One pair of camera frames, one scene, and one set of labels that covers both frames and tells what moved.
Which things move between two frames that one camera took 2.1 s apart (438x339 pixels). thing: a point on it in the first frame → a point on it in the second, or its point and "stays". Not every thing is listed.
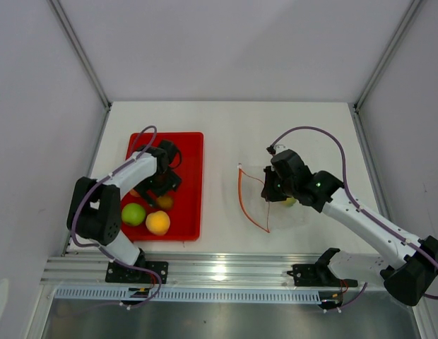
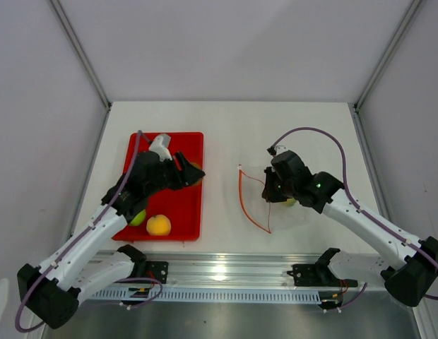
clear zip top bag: x=242 y=193 stays
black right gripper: x=268 y=193 stays
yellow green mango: x=289 y=202 stays
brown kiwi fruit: x=165 y=203 → x=199 y=167
